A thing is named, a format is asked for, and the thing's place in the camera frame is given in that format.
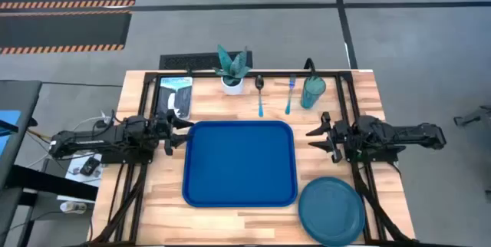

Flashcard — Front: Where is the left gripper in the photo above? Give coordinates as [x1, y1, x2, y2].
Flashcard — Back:
[147, 109, 195, 156]

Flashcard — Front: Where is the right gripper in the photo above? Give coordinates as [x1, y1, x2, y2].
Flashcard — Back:
[305, 111, 348, 163]

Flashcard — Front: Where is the teal faceted plastic cup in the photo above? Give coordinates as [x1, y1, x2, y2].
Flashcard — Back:
[300, 74, 327, 110]

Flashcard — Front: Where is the blue-handled fork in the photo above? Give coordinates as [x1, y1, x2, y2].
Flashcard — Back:
[284, 74, 297, 116]

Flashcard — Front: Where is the blue round plate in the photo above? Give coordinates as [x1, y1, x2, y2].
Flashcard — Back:
[298, 176, 366, 247]

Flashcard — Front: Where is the blue-handled spoon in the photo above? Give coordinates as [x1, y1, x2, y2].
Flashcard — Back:
[255, 74, 265, 118]

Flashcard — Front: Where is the blue plastic tray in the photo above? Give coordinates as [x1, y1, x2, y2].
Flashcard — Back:
[182, 120, 299, 208]

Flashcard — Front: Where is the black and teal book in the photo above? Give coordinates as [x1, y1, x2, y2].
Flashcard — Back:
[156, 77, 193, 120]

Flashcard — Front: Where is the snake plant in white pot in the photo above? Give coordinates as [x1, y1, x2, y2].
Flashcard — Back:
[213, 44, 252, 96]

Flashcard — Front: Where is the black perforated floor mat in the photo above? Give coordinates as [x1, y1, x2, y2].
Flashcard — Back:
[159, 51, 253, 71]

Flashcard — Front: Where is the white plug adapter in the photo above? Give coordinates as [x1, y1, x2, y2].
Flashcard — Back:
[94, 110, 113, 126]

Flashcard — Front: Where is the small black device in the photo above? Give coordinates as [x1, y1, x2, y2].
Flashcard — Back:
[79, 156, 101, 176]

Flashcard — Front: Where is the white paper sheet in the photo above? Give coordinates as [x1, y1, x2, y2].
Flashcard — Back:
[64, 153, 103, 183]

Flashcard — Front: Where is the white power strip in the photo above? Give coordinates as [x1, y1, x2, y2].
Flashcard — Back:
[59, 200, 88, 214]

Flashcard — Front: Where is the grey chair base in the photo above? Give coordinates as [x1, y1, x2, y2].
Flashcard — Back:
[453, 105, 491, 127]

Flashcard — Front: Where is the small hazard-striped black floor mat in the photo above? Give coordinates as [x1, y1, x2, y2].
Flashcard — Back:
[0, 11, 133, 55]

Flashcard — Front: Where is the grey side table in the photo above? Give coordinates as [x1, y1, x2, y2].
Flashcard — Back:
[0, 80, 99, 247]

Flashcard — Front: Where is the blue flat panel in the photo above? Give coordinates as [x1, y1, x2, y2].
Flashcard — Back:
[0, 109, 22, 156]

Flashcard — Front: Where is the black curved bracket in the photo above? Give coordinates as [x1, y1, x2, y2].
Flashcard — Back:
[304, 58, 318, 77]

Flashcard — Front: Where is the black cable bundle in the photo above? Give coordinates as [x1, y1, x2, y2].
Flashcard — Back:
[351, 162, 416, 245]
[91, 162, 147, 246]

